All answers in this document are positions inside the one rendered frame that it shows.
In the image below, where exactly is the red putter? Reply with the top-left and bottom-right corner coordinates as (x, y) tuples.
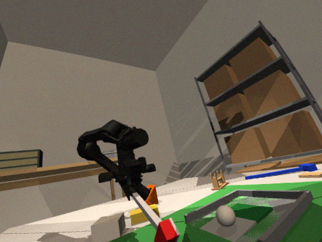
(127, 185), (180, 242)

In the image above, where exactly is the blue golf putter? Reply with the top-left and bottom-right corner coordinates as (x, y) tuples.
(245, 164), (317, 180)

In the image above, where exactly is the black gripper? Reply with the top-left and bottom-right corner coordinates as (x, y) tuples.
(99, 151), (156, 200)

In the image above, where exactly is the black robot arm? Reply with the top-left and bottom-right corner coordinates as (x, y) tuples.
(77, 120), (151, 201)

